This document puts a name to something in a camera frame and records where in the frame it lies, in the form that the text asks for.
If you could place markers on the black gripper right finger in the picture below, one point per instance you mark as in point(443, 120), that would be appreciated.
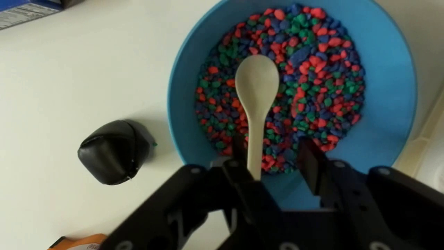
point(384, 213)

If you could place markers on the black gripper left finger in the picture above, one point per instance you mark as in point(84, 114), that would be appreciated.
point(209, 209)

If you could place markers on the cream plastic spoon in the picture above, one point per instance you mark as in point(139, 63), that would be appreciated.
point(257, 88)

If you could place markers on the red green blue pebbles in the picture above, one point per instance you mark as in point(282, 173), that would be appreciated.
point(324, 84)

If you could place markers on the blue plastic bowl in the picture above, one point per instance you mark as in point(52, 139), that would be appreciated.
point(389, 92)

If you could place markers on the cream plastic knife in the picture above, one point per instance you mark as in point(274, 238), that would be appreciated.
point(425, 134)

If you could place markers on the small black round object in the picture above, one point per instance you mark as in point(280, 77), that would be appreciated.
point(116, 150)

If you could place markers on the orange snack pouch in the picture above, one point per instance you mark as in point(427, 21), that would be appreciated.
point(78, 242)

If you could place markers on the blue cardboard box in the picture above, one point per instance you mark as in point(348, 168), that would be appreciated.
point(28, 9)

